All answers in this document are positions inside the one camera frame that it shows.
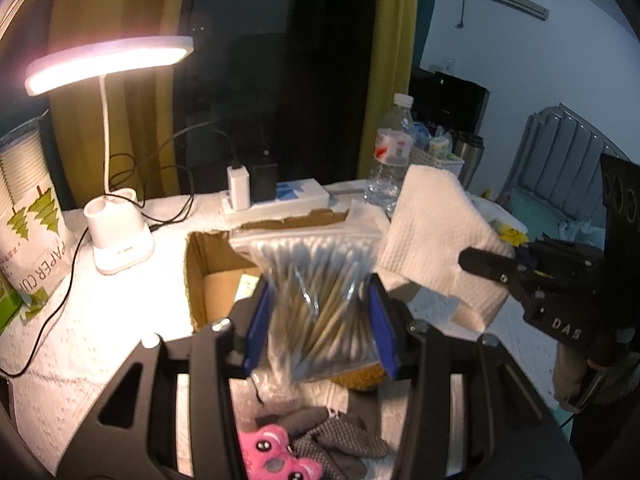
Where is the grey knitted glove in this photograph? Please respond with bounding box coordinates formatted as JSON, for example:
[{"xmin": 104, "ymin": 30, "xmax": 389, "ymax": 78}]
[{"xmin": 255, "ymin": 406, "xmax": 391, "ymax": 480}]

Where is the clear plastic water bottle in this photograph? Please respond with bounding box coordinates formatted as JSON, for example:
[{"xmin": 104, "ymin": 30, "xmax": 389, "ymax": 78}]
[{"xmin": 364, "ymin": 93, "xmax": 416, "ymax": 211}]

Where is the white charger plug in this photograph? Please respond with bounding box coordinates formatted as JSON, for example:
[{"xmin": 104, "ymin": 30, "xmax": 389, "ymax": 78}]
[{"xmin": 226, "ymin": 164, "xmax": 251, "ymax": 211}]

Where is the white box with blue print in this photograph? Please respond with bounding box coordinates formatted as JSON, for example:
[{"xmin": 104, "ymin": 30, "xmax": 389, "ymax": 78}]
[{"xmin": 274, "ymin": 178, "xmax": 330, "ymax": 209}]

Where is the pink plush toy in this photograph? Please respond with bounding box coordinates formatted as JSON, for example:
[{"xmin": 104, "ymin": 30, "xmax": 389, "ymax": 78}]
[{"xmin": 239, "ymin": 425, "xmax": 323, "ymax": 480}]

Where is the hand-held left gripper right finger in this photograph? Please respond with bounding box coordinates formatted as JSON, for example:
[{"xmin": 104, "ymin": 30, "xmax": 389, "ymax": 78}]
[{"xmin": 367, "ymin": 274, "xmax": 566, "ymax": 480}]

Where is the black charger cable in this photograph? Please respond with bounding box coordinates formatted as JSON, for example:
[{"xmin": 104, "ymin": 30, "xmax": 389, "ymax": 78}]
[{"xmin": 172, "ymin": 121, "xmax": 238, "ymax": 167}]

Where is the yellow curtain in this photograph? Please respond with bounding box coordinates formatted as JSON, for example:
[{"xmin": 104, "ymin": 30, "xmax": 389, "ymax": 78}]
[
  {"xmin": 357, "ymin": 0, "xmax": 420, "ymax": 181},
  {"xmin": 47, "ymin": 0, "xmax": 193, "ymax": 211}
]

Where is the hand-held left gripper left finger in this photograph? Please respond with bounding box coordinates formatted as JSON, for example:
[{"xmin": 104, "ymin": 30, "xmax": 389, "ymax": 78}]
[{"xmin": 75, "ymin": 280, "xmax": 275, "ymax": 480}]

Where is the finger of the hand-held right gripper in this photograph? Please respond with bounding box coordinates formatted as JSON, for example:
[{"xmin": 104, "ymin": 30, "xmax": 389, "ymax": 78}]
[{"xmin": 459, "ymin": 247, "xmax": 526, "ymax": 287}]

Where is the white power strip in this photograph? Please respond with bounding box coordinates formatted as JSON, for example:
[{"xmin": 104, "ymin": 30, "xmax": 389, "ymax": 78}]
[{"xmin": 221, "ymin": 191, "xmax": 331, "ymax": 228}]

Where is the stainless steel thermos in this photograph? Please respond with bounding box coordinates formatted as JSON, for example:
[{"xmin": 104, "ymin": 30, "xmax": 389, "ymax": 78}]
[{"xmin": 454, "ymin": 132, "xmax": 485, "ymax": 188}]

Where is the black lamp cable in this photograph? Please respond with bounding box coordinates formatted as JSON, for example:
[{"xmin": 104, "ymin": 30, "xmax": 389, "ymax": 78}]
[{"xmin": 107, "ymin": 152, "xmax": 197, "ymax": 233}]

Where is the brown sponge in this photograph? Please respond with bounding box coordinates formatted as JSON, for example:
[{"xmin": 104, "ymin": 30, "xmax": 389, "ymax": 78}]
[{"xmin": 332, "ymin": 360, "xmax": 388, "ymax": 392}]

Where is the black power adapter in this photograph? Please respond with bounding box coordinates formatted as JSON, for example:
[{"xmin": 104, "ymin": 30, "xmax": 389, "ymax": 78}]
[{"xmin": 248, "ymin": 160, "xmax": 279, "ymax": 203}]

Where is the white plastic basket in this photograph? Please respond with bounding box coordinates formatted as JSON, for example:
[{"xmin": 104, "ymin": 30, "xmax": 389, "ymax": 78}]
[{"xmin": 410, "ymin": 147, "xmax": 466, "ymax": 178}]

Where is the bag of cotton swabs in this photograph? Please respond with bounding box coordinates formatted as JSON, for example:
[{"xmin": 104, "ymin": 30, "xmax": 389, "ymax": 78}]
[{"xmin": 229, "ymin": 217, "xmax": 396, "ymax": 386}]

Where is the brown cardboard box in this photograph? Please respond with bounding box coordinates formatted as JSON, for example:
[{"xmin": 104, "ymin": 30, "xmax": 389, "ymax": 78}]
[{"xmin": 185, "ymin": 210, "xmax": 351, "ymax": 333}]

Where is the thin black cable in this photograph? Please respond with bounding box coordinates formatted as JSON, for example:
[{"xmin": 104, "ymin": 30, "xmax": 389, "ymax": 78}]
[{"xmin": 0, "ymin": 232, "xmax": 90, "ymax": 378}]

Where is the sleeve of paper cups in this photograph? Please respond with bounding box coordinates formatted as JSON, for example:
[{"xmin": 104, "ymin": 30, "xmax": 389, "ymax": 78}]
[{"xmin": 0, "ymin": 117, "xmax": 68, "ymax": 311}]

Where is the black appliance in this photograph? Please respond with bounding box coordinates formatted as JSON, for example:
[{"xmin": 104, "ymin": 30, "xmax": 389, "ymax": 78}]
[{"xmin": 411, "ymin": 71, "xmax": 491, "ymax": 136}]

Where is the white desk lamp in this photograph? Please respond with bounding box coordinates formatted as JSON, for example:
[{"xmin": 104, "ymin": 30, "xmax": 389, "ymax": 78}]
[{"xmin": 25, "ymin": 35, "xmax": 195, "ymax": 276}]

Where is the white folded towel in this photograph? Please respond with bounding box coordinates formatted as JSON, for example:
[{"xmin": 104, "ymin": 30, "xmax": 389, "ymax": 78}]
[{"xmin": 375, "ymin": 164, "xmax": 516, "ymax": 333}]

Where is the clear plastic bag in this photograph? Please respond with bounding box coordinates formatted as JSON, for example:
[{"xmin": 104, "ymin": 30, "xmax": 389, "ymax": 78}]
[{"xmin": 247, "ymin": 370, "xmax": 306, "ymax": 413}]

